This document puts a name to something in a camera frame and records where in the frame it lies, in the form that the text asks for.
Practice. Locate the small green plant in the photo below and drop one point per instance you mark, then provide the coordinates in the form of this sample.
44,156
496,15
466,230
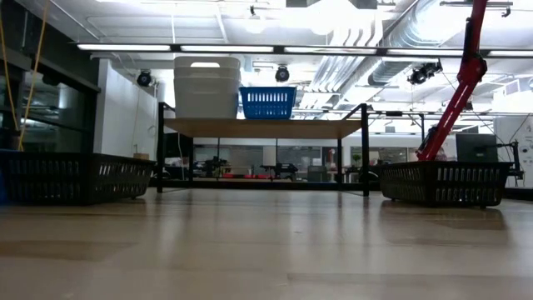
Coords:
357,159

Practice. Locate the black computer monitor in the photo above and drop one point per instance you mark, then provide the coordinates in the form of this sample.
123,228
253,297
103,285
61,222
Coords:
476,148

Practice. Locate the white poster board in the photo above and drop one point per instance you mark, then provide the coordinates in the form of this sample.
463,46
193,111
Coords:
524,137

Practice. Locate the white plastic storage bin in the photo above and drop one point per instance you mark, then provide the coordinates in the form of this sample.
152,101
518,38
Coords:
183,73
206,100
183,61

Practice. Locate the red boom stand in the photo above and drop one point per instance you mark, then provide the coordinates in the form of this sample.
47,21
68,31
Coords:
468,75

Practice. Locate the wooden shelf with black frame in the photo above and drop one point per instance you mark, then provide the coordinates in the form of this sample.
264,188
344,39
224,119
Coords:
262,128

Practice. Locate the silver ventilation duct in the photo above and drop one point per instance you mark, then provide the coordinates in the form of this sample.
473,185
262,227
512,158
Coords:
387,71

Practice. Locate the black ceiling spotlight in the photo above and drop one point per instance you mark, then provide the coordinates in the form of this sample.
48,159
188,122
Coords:
420,74
144,78
282,74

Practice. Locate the small cardboard box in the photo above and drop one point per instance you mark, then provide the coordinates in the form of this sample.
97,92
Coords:
141,156

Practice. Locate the black perforated plastic basket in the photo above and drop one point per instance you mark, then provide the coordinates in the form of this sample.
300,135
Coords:
416,183
89,179

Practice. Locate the background robot workstation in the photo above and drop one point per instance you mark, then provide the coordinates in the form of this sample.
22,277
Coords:
281,170
214,166

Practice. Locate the overhead light bar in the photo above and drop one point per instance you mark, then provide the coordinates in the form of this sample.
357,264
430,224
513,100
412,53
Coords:
279,49

